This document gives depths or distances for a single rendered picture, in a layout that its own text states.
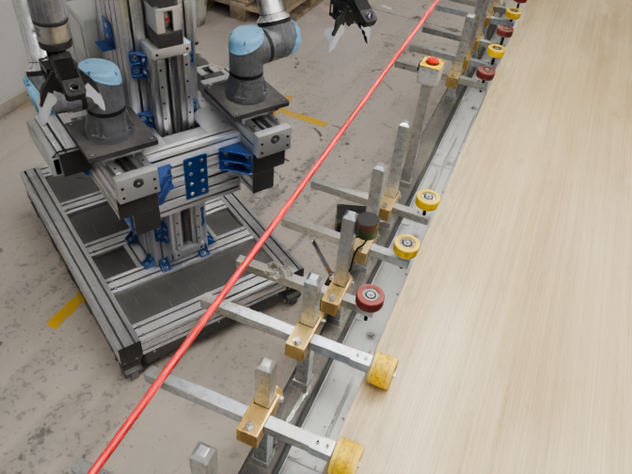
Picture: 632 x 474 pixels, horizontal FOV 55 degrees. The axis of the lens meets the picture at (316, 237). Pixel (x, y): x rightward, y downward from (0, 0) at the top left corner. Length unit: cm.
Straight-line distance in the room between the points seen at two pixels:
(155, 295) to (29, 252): 84
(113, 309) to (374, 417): 140
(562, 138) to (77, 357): 214
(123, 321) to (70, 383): 34
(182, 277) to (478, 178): 129
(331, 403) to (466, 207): 78
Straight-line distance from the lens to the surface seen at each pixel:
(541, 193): 225
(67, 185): 326
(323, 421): 180
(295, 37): 222
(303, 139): 387
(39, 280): 311
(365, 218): 159
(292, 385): 176
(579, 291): 194
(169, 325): 251
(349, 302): 175
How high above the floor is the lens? 217
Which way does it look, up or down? 43 degrees down
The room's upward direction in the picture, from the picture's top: 6 degrees clockwise
